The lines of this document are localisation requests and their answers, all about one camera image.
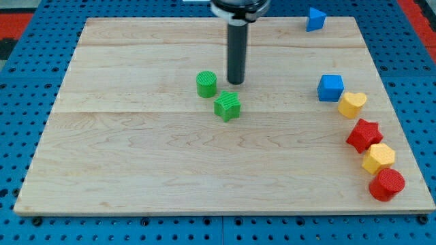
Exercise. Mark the green cylinder block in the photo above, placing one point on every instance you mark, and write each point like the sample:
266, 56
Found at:
206, 82

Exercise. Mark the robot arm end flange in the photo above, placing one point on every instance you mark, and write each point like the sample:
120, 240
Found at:
240, 12

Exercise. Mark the green star block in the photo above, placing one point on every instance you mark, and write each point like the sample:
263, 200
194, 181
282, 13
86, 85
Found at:
227, 106

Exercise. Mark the red star block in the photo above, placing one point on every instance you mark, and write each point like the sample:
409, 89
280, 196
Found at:
364, 134

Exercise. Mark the wooden board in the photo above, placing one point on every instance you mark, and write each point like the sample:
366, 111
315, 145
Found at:
128, 135

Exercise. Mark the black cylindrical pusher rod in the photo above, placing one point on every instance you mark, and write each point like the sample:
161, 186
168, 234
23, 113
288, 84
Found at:
237, 49

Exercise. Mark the blue cube block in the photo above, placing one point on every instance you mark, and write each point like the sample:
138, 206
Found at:
330, 88

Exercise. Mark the yellow heart block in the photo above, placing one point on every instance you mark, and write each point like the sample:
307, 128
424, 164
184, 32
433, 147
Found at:
351, 104

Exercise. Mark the blue triangle block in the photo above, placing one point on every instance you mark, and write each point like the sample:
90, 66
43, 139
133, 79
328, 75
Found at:
315, 20

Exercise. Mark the yellow hexagon block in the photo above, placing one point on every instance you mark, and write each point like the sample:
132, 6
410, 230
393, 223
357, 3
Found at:
378, 157

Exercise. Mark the red cylinder block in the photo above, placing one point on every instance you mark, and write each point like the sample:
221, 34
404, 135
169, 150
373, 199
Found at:
387, 184

